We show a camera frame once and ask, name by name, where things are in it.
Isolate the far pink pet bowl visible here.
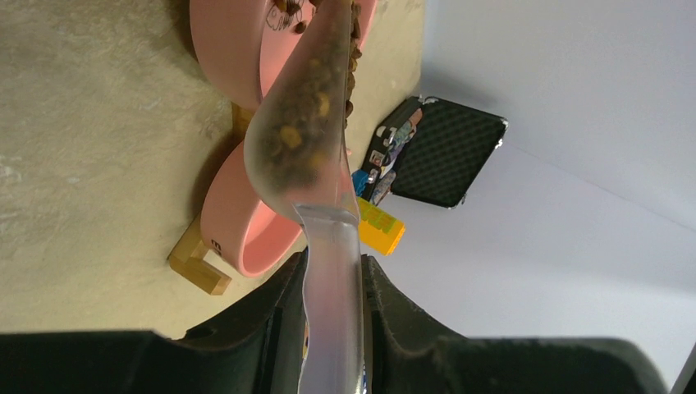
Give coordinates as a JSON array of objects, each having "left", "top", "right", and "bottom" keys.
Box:
[{"left": 190, "top": 1, "right": 377, "bottom": 118}]

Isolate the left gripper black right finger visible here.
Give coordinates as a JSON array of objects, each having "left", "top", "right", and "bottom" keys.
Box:
[{"left": 361, "top": 255, "right": 667, "bottom": 393}]

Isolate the clear plastic scoop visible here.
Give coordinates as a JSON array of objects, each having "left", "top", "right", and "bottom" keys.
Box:
[{"left": 244, "top": 1, "right": 363, "bottom": 393}]

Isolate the pink pet bowl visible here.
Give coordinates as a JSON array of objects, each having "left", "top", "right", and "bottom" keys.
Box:
[
  {"left": 190, "top": 1, "right": 377, "bottom": 118},
  {"left": 167, "top": 103, "right": 302, "bottom": 296}
]

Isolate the near pink pet bowl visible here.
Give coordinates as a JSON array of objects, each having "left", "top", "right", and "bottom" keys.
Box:
[{"left": 167, "top": 103, "right": 302, "bottom": 296}]

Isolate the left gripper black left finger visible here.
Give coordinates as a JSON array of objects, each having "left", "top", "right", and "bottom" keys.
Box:
[{"left": 1, "top": 252, "right": 307, "bottom": 393}]

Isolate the black poker chip case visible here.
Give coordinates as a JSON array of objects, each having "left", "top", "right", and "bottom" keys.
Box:
[{"left": 359, "top": 96, "right": 509, "bottom": 209}]

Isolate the yellow toy brick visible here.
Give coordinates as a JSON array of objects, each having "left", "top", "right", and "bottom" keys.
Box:
[{"left": 357, "top": 198, "right": 405, "bottom": 255}]

